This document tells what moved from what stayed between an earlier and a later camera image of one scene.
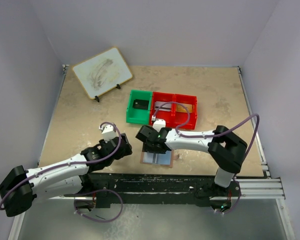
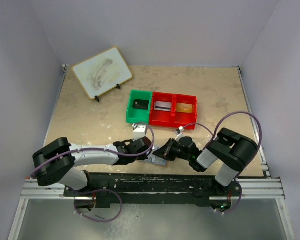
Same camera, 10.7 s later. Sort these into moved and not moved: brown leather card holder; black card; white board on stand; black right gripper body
Moved: black right gripper body
Not moved: black card; white board on stand; brown leather card holder
